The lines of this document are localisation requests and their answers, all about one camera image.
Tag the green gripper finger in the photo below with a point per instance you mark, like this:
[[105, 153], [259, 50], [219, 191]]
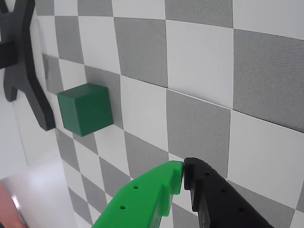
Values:
[[142, 197]]

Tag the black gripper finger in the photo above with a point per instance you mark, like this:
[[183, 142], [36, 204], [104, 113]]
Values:
[[218, 202]]

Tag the dark green dice cube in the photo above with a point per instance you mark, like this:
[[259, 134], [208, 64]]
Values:
[[88, 109]]

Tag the person's bare forearm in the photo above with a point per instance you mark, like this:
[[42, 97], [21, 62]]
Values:
[[8, 209]]

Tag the grey white checkerboard mat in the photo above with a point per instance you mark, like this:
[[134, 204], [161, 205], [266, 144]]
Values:
[[202, 59]]

